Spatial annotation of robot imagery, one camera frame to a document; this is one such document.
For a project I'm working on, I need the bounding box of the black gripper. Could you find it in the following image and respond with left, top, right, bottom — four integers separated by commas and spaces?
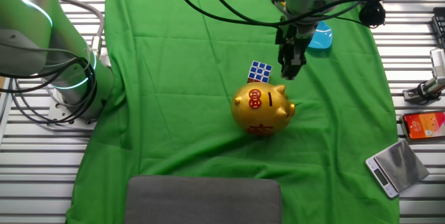
276, 24, 312, 81

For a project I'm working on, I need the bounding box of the blue yellow toy shovel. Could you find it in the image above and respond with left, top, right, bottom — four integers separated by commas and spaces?
252, 0, 334, 49

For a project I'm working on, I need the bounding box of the Rubik's cube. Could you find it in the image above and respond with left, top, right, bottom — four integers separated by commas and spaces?
247, 60, 273, 84

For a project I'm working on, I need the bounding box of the golden piggy bank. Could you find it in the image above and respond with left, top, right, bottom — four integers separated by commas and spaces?
230, 81, 297, 136

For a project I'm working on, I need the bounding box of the green cloth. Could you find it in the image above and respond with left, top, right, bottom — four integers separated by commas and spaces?
65, 0, 401, 224

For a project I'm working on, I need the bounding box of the smartphone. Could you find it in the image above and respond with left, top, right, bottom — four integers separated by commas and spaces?
399, 110, 445, 143

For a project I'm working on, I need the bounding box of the silver digital kitchen scale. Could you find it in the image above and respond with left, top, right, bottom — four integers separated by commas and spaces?
365, 140, 430, 199

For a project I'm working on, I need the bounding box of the black keyboard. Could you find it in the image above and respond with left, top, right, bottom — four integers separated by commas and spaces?
432, 6, 445, 48

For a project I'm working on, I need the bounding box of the grey cushion pad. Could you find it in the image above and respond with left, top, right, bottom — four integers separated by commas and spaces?
123, 175, 283, 224

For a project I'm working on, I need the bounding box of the silver ribbed camera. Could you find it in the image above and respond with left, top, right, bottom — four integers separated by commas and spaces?
430, 47, 445, 78

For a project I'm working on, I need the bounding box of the grey hose with connector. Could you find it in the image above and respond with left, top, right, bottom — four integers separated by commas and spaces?
57, 0, 106, 60

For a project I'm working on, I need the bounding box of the black base cable bundle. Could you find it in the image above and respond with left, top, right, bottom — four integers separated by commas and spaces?
0, 39, 101, 126

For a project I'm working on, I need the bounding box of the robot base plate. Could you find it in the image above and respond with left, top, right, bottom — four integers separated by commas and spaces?
47, 87, 99, 131

